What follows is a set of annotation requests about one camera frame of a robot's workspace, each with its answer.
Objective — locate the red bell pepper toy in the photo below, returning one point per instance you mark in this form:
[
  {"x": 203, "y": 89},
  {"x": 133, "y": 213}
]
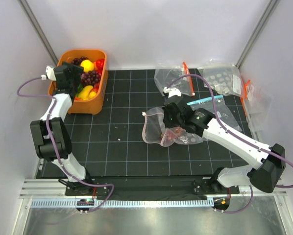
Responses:
[{"x": 99, "y": 64}]

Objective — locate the orange plastic fruit bin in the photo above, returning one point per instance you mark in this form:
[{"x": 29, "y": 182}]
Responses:
[{"x": 92, "y": 105}]

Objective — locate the orange zip clear bag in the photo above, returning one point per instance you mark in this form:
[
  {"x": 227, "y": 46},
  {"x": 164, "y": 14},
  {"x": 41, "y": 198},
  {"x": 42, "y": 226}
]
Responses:
[{"x": 167, "y": 78}]

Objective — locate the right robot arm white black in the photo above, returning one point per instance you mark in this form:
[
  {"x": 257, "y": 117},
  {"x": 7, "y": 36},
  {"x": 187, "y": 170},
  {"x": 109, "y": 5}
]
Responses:
[{"x": 265, "y": 163}]

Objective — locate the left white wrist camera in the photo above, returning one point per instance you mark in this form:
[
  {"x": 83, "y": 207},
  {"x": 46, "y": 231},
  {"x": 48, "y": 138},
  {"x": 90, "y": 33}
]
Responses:
[{"x": 49, "y": 74}]

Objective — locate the small red grape bunch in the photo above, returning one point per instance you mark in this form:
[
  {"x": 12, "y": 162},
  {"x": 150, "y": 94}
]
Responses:
[{"x": 171, "y": 135}]

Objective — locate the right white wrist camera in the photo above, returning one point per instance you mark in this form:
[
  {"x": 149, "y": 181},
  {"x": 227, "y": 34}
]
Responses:
[{"x": 170, "y": 92}]

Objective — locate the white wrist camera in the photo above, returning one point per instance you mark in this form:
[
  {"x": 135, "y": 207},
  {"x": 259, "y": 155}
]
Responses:
[
  {"x": 170, "y": 92},
  {"x": 49, "y": 74}
]

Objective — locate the yellow mango toy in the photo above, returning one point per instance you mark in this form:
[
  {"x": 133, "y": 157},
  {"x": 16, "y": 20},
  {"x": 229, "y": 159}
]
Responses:
[{"x": 84, "y": 94}]

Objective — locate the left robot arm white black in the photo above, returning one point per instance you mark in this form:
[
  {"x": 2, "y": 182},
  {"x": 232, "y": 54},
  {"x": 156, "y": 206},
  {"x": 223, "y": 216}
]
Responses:
[{"x": 51, "y": 139}]

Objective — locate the orange zip bag at right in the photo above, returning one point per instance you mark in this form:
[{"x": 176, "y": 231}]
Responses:
[{"x": 256, "y": 103}]

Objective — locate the yellow lemon toy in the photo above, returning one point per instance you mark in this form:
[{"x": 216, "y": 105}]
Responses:
[{"x": 87, "y": 66}]

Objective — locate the small dark grape bunch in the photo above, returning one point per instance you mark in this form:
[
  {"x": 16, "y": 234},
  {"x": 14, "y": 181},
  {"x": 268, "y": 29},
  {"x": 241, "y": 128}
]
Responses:
[{"x": 78, "y": 61}]

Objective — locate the black grid mat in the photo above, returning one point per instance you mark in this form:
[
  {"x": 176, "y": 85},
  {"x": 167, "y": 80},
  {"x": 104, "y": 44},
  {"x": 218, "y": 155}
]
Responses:
[{"x": 110, "y": 143}]

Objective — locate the pink zip dotted bag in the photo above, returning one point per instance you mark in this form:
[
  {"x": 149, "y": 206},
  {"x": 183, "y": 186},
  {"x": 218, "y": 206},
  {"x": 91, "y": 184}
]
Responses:
[{"x": 154, "y": 127}]

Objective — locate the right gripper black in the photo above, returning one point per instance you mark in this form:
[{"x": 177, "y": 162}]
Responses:
[{"x": 167, "y": 124}]

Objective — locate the large dark grape bunch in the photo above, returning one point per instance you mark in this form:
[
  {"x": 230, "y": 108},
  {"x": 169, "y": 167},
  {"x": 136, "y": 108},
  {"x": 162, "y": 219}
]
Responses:
[{"x": 90, "y": 78}]

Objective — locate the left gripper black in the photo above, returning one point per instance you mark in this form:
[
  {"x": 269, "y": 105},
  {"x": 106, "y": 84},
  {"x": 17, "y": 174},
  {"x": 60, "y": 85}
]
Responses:
[{"x": 76, "y": 73}]

